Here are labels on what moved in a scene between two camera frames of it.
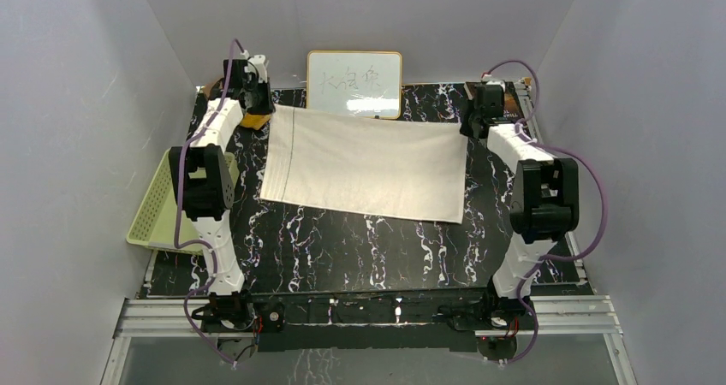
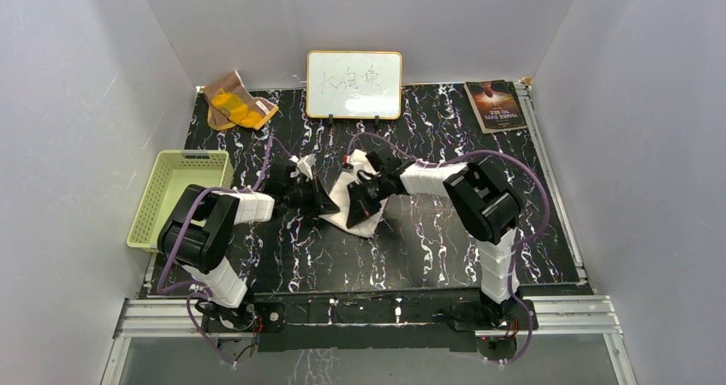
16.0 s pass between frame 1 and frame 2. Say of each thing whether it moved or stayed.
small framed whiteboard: stayed
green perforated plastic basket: stayed
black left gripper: moved
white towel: moved
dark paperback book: stayed
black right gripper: moved
